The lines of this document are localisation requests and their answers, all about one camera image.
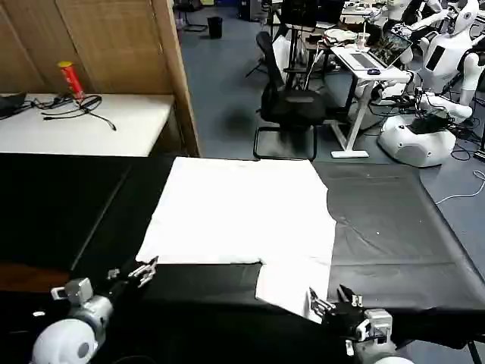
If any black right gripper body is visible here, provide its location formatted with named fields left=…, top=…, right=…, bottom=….
left=321, top=302, right=368, bottom=339

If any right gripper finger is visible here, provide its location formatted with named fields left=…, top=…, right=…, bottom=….
left=337, top=284, right=365, bottom=309
left=308, top=287, right=336, bottom=315

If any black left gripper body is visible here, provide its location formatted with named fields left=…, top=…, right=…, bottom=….
left=101, top=275, right=140, bottom=305

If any black table cloth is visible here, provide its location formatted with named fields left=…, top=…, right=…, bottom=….
left=0, top=152, right=485, bottom=364

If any white shirt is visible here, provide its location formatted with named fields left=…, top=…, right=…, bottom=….
left=135, top=156, right=338, bottom=325

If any white side table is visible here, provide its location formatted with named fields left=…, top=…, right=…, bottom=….
left=0, top=93, right=176, bottom=158

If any white standing desk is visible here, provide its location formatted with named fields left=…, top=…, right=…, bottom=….
left=328, top=45, right=413, bottom=159

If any red cylindrical can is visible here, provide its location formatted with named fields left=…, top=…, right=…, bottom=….
left=58, top=61, right=86, bottom=101

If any black bag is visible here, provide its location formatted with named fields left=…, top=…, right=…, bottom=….
left=0, top=91, right=28, bottom=119

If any black office chair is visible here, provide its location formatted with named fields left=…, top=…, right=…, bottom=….
left=252, top=30, right=327, bottom=161

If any wooden partition panel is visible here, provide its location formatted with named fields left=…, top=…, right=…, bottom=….
left=0, top=0, right=202, bottom=158

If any silver open laptop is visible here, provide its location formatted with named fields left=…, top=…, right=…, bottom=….
left=349, top=30, right=415, bottom=71

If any black waste bin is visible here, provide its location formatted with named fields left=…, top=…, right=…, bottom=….
left=206, top=16, right=224, bottom=39

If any white plastic bag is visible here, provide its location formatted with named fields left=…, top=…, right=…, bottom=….
left=271, top=33, right=293, bottom=74

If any white drink cup with straw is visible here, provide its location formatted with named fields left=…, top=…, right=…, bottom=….
left=355, top=21, right=371, bottom=52

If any white humanoid robot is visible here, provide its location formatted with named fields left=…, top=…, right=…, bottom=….
left=382, top=0, right=450, bottom=33
left=377, top=0, right=485, bottom=168

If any cluttered office desk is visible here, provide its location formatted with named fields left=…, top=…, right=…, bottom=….
left=302, top=0, right=386, bottom=50

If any black monitor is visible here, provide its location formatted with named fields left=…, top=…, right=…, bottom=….
left=280, top=0, right=320, bottom=28

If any white floor cable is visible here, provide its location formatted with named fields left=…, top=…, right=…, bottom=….
left=434, top=169, right=485, bottom=206

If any black cable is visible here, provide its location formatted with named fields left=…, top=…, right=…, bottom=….
left=40, top=94, right=118, bottom=132

